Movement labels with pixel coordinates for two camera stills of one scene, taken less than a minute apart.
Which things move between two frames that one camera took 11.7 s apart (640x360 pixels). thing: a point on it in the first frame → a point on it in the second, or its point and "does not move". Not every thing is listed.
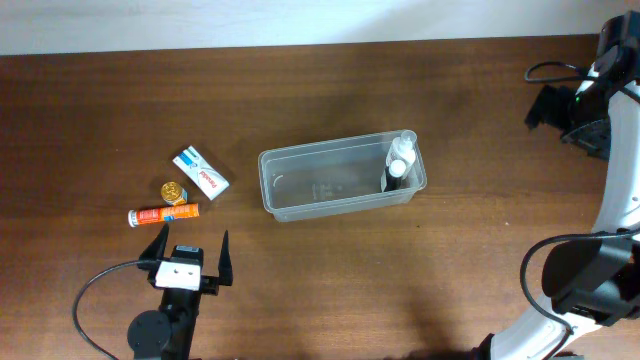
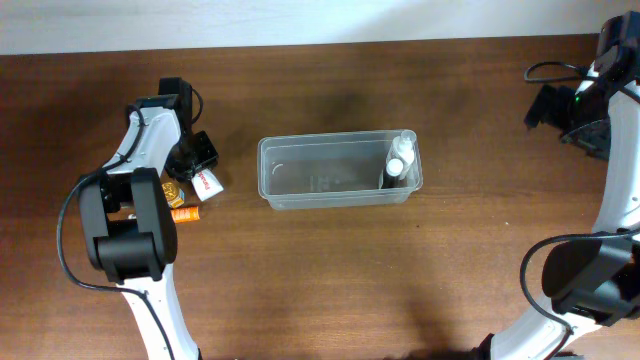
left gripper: [210, 284] → [209, 156]
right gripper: [596, 144] does not move
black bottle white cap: [394, 174] does not move
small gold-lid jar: [173, 193] does not move
